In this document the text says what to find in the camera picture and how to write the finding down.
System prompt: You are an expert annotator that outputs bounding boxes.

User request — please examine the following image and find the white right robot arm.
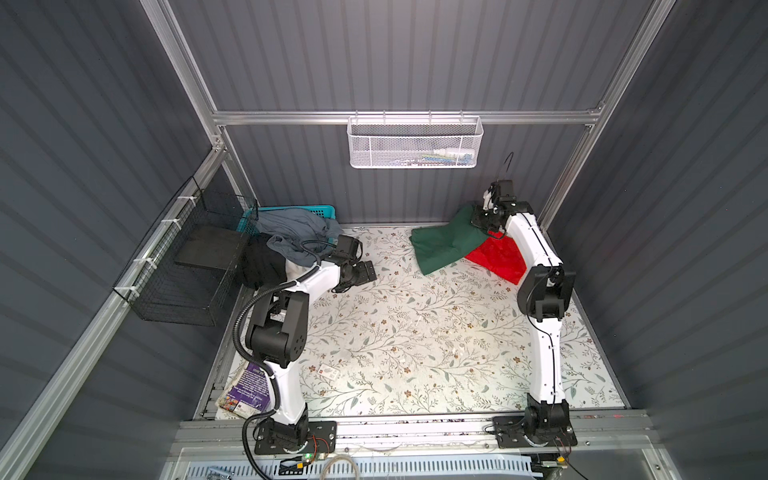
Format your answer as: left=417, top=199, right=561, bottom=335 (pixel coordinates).
left=471, top=180, right=578, bottom=449

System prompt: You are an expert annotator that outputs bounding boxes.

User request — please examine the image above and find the white wire mesh basket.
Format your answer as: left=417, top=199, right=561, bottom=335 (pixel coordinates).
left=346, top=113, right=484, bottom=169

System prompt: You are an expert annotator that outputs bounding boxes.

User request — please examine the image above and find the black corrugated cable conduit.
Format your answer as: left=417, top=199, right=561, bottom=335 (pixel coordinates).
left=232, top=238, right=337, bottom=480

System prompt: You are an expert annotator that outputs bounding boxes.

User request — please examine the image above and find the black wire mesh basket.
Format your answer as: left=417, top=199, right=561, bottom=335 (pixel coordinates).
left=113, top=179, right=258, bottom=327

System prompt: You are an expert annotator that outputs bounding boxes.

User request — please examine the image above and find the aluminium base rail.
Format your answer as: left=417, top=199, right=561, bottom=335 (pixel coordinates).
left=169, top=409, right=660, bottom=459

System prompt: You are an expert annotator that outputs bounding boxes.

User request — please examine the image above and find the teal plastic laundry basket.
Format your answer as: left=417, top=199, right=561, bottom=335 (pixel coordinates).
left=236, top=205, right=342, bottom=243

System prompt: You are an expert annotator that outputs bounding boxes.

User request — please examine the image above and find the small white card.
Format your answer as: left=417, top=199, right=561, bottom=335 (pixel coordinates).
left=317, top=365, right=341, bottom=381

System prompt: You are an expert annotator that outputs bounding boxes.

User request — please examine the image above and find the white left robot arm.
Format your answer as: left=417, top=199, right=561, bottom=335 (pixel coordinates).
left=232, top=235, right=376, bottom=454

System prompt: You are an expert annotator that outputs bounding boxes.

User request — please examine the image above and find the grey t-shirt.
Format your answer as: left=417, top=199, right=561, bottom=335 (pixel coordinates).
left=255, top=208, right=342, bottom=267

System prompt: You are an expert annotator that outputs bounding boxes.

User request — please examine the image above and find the purple booklet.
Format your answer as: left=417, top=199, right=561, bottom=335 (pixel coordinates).
left=217, top=362, right=273, bottom=419

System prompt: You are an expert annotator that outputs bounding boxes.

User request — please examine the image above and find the green t-shirt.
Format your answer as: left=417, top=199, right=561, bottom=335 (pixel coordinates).
left=410, top=204, right=488, bottom=275

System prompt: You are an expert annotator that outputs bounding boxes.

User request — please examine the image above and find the folded red t-shirt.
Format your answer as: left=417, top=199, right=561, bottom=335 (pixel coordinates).
left=465, top=236, right=527, bottom=285

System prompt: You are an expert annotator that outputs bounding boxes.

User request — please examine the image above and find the black t-shirt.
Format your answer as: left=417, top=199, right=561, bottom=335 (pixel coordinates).
left=237, top=234, right=287, bottom=290

